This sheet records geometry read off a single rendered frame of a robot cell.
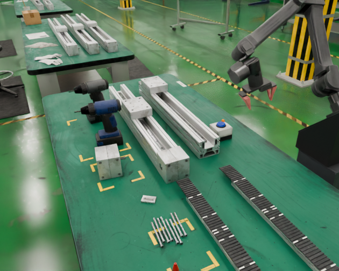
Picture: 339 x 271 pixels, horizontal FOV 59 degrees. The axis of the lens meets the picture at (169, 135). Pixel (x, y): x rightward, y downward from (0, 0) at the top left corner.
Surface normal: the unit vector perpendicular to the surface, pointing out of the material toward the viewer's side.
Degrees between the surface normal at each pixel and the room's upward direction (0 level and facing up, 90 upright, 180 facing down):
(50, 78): 90
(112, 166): 90
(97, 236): 0
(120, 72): 90
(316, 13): 53
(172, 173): 90
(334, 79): 45
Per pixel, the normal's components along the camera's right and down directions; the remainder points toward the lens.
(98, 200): -0.04, -0.86
